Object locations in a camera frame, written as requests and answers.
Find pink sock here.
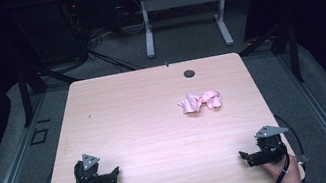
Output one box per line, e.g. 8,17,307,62
199,87,225,112
176,91,206,116

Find round grey cable grommet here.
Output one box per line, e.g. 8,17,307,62
182,68,197,80

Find tangle of cables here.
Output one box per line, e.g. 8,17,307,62
84,24,117,52

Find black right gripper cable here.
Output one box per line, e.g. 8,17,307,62
263,140,296,183

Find black metal stand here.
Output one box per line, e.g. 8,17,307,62
12,50,86,129
234,18,306,93

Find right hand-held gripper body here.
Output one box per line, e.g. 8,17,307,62
242,121,295,170

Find black floor cables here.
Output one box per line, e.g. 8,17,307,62
86,40,145,80

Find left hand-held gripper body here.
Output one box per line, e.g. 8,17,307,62
71,149,116,183

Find grey metal table bracket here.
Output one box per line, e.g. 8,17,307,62
297,152,311,164

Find person's right hand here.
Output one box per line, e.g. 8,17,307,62
259,152,304,183

